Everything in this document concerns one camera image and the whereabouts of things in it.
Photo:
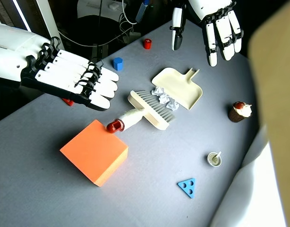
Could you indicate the cream plastic dustpan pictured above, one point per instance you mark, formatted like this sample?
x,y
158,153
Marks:
x,y
178,87

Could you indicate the white frame bar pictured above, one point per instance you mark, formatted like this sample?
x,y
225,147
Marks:
x,y
21,14

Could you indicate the grey power adapter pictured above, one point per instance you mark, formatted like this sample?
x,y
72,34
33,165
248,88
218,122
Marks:
x,y
131,37

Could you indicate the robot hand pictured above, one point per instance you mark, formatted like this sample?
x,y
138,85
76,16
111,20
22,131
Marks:
x,y
213,9
64,68

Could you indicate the grey table cloth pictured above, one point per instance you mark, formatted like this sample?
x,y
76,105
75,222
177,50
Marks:
x,y
159,153

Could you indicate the blue triangle block with holes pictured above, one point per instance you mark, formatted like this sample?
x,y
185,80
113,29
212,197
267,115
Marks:
x,y
188,186

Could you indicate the blue hexagon block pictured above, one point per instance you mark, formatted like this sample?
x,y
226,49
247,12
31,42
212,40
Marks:
x,y
118,63

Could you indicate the tan cardboard panel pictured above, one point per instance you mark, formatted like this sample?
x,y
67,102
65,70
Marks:
x,y
277,94

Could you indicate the crumpled white paper wad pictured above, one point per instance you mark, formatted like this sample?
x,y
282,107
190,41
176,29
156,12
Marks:
x,y
158,91
164,98
172,105

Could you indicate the orange foam block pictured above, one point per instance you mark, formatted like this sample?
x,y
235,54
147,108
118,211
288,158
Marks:
x,y
93,151

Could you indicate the brown toy cupcake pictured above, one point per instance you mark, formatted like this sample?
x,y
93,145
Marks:
x,y
238,113

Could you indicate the small white spoon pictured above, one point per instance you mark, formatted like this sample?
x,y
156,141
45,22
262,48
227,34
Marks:
x,y
217,156

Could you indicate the red cylinder block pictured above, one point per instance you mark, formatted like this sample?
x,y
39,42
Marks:
x,y
147,44

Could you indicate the red triangle block with holes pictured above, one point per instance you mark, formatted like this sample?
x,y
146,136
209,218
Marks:
x,y
69,102

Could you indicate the grey usb adapter stick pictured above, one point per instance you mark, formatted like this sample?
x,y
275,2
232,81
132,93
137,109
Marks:
x,y
141,11

